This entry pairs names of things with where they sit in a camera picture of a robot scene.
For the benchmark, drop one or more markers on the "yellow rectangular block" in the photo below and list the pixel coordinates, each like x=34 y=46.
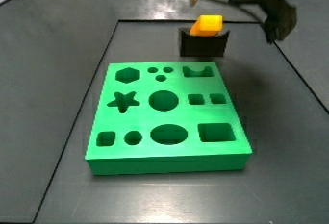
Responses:
x=206 y=26

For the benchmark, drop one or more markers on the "green foam shape board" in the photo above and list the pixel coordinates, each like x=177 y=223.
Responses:
x=165 y=120

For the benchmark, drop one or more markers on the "black L-shaped fixture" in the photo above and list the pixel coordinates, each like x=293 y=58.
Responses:
x=196 y=46

